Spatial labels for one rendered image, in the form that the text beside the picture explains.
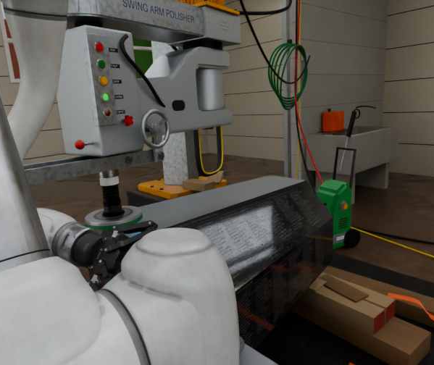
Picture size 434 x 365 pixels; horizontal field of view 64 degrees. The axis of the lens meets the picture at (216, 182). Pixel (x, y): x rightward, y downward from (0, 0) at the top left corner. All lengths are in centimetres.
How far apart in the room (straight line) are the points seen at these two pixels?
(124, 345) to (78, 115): 98
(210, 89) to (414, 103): 494
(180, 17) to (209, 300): 130
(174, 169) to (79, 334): 207
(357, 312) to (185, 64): 150
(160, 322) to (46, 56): 50
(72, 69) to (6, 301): 100
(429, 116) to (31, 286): 615
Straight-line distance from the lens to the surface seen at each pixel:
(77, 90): 129
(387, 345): 206
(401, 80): 646
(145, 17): 144
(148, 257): 46
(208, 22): 172
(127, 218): 135
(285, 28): 430
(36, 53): 72
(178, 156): 240
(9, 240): 44
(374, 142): 481
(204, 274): 46
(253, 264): 147
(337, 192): 316
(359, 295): 218
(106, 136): 125
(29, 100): 74
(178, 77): 154
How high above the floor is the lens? 133
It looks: 13 degrees down
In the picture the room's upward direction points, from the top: 3 degrees counter-clockwise
